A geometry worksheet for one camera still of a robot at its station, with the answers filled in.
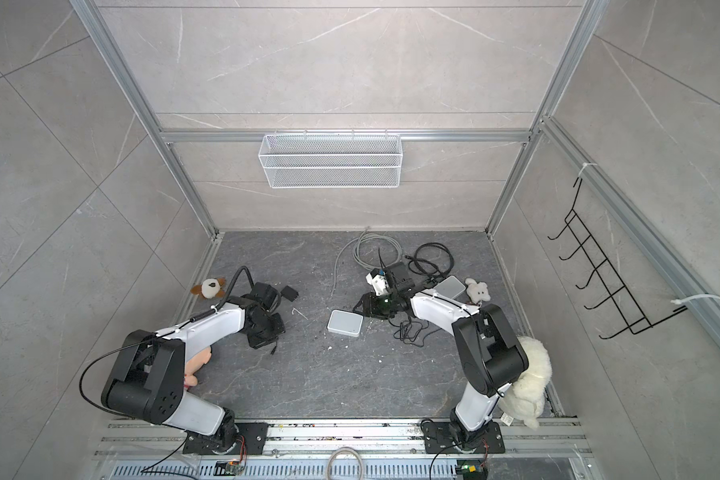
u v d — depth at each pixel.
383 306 0.79
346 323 0.93
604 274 0.68
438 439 0.73
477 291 0.99
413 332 0.91
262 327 0.76
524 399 0.67
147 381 0.44
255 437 0.73
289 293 1.01
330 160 0.96
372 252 1.13
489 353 0.47
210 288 1.00
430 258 1.11
